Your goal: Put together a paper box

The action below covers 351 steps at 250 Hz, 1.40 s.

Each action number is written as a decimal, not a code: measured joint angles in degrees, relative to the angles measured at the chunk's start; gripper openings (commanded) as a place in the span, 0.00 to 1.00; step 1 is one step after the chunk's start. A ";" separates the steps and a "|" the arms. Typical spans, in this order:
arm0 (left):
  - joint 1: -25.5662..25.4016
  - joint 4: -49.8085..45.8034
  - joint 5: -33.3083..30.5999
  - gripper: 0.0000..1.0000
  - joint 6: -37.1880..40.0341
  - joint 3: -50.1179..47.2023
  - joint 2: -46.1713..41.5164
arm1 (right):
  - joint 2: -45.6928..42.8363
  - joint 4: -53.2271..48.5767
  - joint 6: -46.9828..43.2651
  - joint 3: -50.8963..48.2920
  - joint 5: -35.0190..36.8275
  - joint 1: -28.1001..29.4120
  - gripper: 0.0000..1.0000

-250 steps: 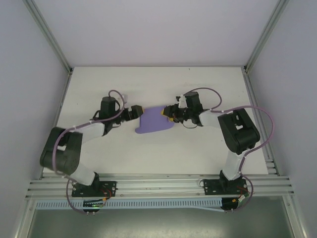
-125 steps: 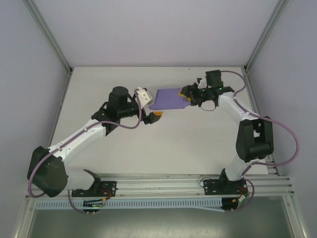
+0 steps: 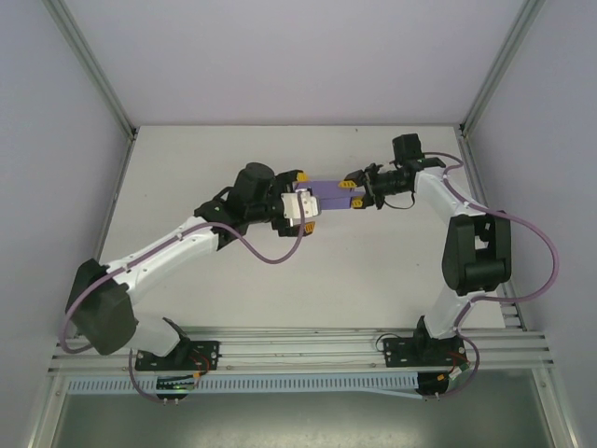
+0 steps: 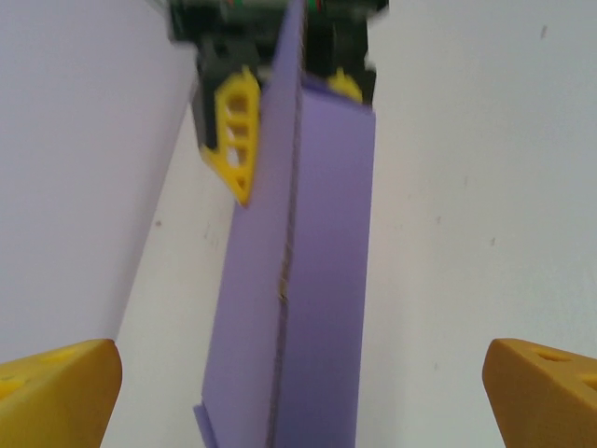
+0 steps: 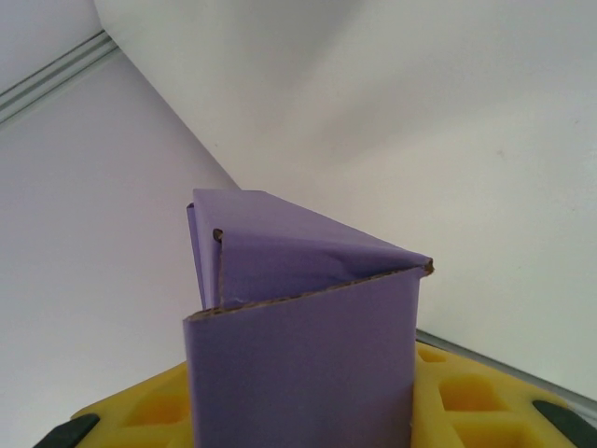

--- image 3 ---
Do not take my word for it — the purple paper box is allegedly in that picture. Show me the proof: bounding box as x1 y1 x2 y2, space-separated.
296 179 356 214

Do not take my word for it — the black controller box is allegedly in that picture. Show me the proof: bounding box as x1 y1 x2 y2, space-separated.
156 375 195 402
416 371 456 401

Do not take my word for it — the grey metal panel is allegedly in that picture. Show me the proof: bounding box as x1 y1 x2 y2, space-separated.
55 394 556 448

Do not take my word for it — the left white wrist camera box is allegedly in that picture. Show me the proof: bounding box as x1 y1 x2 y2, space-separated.
279 186 323 230

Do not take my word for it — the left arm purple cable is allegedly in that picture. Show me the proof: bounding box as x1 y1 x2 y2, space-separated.
60 212 309 405

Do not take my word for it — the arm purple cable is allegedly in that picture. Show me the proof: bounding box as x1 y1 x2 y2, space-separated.
422 149 561 402
60 212 309 405

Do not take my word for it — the aluminium table side rail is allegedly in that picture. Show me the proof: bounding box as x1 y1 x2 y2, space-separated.
456 133 531 332
74 133 137 338

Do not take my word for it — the aluminium mounting rail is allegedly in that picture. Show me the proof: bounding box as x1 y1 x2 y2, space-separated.
46 326 556 374

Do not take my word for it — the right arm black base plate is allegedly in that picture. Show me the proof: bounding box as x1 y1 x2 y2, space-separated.
382 336 467 370

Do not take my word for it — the slotted white cable duct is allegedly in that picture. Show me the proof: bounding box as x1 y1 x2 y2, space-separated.
67 371 423 398

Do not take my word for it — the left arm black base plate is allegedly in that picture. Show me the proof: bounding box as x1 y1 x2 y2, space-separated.
134 340 221 373

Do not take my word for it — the aluminium frame post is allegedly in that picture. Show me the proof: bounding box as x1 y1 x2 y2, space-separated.
44 0 139 141
459 0 547 137

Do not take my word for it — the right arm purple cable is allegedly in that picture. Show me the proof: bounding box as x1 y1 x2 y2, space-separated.
422 149 561 402

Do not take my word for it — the aluminium frame leg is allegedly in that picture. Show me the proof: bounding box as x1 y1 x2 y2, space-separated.
531 368 576 448
27 372 66 448

